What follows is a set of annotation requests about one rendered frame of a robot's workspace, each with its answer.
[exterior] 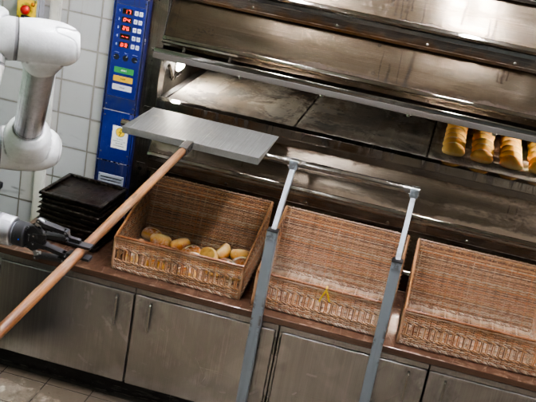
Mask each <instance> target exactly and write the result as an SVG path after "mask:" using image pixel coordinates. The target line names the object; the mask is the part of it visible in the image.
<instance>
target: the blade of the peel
mask: <svg viewBox="0 0 536 402"><path fill-rule="evenodd" d="M122 132H123V133H126V134H129V135H133V136H139V137H143V138H146V139H150V140H156V141H159V142H163V143H166V144H173V145H176V146H180V145H181V144H182V143H183V142H184V141H185V140H190V141H194V145H193V150H196V151H200V152H206V153H210V154H213V155H217V156H223V157H226V158H230V159H233V160H240V161H243V162H247V163H250V164H257V165H258V164H259V163H260V161H261V160H262V158H263V157H264V156H265V154H266V153H267V152H268V151H269V150H270V148H271V147H272V146H273V144H274V143H275V141H276V140H277V139H278V137H279V136H274V135H271V134H267V133H263V132H257V131H253V130H250V129H246V128H240V127H236V126H233V125H229V124H223V123H219V122H215V121H212V120H205V119H202V118H198V117H194V116H189V115H185V114H181V113H177V112H171V111H168V110H164V109H161V108H154V107H153V108H151V109H149V110H148V111H147V112H145V113H143V114H141V115H140V116H138V117H137V118H135V119H133V120H131V121H130V122H128V123H127V124H125V125H123V126H122Z"/></svg>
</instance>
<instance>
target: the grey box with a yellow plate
mask: <svg viewBox="0 0 536 402"><path fill-rule="evenodd" d="M32 2H34V3H35V7H32V6H31V3H32ZM24 5H26V6H28V7H29V8H30V12H29V13H28V14H22V13H21V11H20V9H21V7H22V6H24ZM44 8H45V0H17V8H16V17H19V18H43V17H44Z"/></svg>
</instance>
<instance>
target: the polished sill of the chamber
mask: <svg viewBox="0 0 536 402"><path fill-rule="evenodd" d="M156 108H161V109H164V110H168V111H172V112H177V113H182V114H185V115H189V116H195V117H198V118H203V119H206V120H213V121H216V122H219V123H224V124H229V125H234V126H237V127H240V128H247V129H250V130H254V131H258V132H264V133H268V134H271V135H275V136H281V137H285V138H289V139H292V140H299V141H302V142H306V143H310V144H316V145H320V146H323V147H327V148H333V149H337V150H341V151H344V152H351V153H354V154H358V155H362V156H367V157H372V158H375V159H379V160H385V161H388V162H393V163H396V164H403V165H406V166H409V167H414V168H419V169H424V170H427V171H433V172H437V173H440V174H445V175H450V176H454V177H458V178H461V179H468V180H471V181H475V182H479V183H485V184H489V185H492V186H496V187H502V188H506V189H510V190H513V191H520V192H523V193H527V194H531V195H536V182H533V181H529V180H525V179H520V178H515V177H512V176H508V175H502V174H498V173H494V172H491V171H484V170H481V169H477V168H473V167H467V166H463V165H459V164H454V163H449V162H446V161H442V160H436V159H432V158H428V157H425V156H418V155H415V154H411V153H407V152H401V151H397V150H393V149H390V148H383V147H380V146H376V145H372V144H366V143H362V142H359V141H355V140H349V139H345V138H341V137H338V136H331V135H327V134H324V133H320V132H314V131H310V130H306V129H303V128H296V127H293V126H289V125H285V124H279V123H275V122H272V121H268V120H261V119H258V118H254V117H250V116H244V115H240V114H237V113H233V112H227V111H223V110H219V109H216V108H209V107H206V106H202V105H198V104H192V103H188V102H184V101H181V100H174V99H171V98H167V97H159V98H157V99H156Z"/></svg>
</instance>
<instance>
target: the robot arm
mask: <svg viewBox="0 0 536 402"><path fill-rule="evenodd" d="M80 55H81V35H80V33H79V32H78V31H77V30H76V29H75V28H73V27H72V26H70V25H67V24H65V23H64V22H59V21H54V20H49V19H44V18H19V17H14V16H9V11H8V10H7V9H6V8H4V7H3V6H0V84H1V80H2V75H3V72H4V68H5V63H6V61H20V62H21V63H22V66H23V70H22V79H21V84H20V90H19V95H18V105H17V110H16V115H15V117H13V118H12V119H11V120H10V121H9V123H8V124H7V125H0V168H1V169H6V170H12V171H42V170H45V169H48V168H51V167H54V166H55V165H56V164H57V163H58V162H59V160H60V158H61V149H62V143H61V138H60V137H59V135H58V134H57V133H56V132H55V131H54V130H52V129H50V128H49V125H48V124H47V123H46V122H45V118H46V114H47V110H48V106H49V99H50V96H51V92H52V88H53V81H54V78H55V74H56V73H58V72H59V70H60V69H62V68H63V67H64V66H69V65H72V64H74V63H76V62H77V60H78V59H79V58H80ZM41 227H44V228H46V229H49V230H51V231H55V232H57V233H54V232H50V231H44V230H43V229H42V228H41ZM46 239H52V240H59V241H65V242H67V245H70V246H75V247H78V248H81V249H85V250H91V249H92V248H93V246H94V245H93V244H91V243H88V242H82V241H81V239H80V238H77V237H73V236H72V235H71V234H70V229H69V228H66V227H63V226H60V225H57V224H56V223H51V222H50V221H47V220H46V219H44V218H43V217H40V218H39V219H37V221H36V223H28V222H26V221H22V220H20V218H19V217H17V216H14V215H9V214H7V213H4V212H1V211H0V243H1V244H3V245H7V246H12V245H15V246H20V247H25V248H28V249H30V250H31V251H33V255H34V256H33V259H44V260H49V261H53V262H60V263H62V262H64V261H65V260H66V259H67V258H68V257H69V256H70V255H71V254H72V253H73V252H74V250H70V251H67V250H64V249H61V248H60V247H58V246H54V245H53V244H50V243H49V242H47V241H46ZM37 249H42V250H47V251H49V252H51V253H52V254H51V253H46V252H41V251H39V250H37Z"/></svg>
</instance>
